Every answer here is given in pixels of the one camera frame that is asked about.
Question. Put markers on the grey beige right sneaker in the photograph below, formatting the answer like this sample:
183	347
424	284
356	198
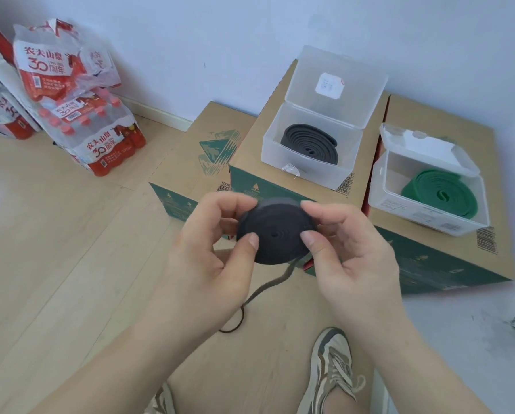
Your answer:
333	366

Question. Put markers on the person's right thumb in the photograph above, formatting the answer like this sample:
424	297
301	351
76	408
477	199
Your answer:
312	250

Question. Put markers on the clear plastic box with label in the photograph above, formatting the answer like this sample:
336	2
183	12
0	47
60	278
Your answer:
326	107

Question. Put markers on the person's right leg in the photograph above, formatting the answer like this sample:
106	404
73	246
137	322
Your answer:
348	403

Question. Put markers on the low cardboard box green print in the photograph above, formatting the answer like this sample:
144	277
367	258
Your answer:
210	124

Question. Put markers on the wide cardboard box green print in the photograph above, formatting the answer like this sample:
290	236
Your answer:
494	146

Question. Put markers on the grey beige left sneaker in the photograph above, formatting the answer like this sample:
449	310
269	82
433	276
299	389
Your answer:
164	400

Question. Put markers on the person's right forearm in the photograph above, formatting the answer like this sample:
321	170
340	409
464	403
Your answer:
412	366

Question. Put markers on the person's left forearm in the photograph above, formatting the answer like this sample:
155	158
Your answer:
141	362

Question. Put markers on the person's right hand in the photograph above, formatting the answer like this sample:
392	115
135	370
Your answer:
361	275

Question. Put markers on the small clear plastic scrap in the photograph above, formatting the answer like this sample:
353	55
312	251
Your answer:
290	168

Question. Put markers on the person's left hand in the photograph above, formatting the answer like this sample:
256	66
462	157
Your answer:
201	271

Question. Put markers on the clear plastic hinged box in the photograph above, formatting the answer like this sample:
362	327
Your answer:
430	159

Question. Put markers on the tall cardboard box green print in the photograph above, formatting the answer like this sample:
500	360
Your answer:
253	142

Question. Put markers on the grey beige sneaker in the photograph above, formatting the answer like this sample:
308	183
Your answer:
164	400
333	366

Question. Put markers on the green coiled elastic band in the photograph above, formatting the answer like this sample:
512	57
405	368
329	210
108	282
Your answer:
443	189

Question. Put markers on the black elastic band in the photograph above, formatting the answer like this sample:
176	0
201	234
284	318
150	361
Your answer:
309	142
276	237

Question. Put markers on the black coiled elastic band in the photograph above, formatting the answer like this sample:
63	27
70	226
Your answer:
309	142

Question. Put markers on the person's left thumb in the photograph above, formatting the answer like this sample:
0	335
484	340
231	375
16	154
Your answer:
240	246

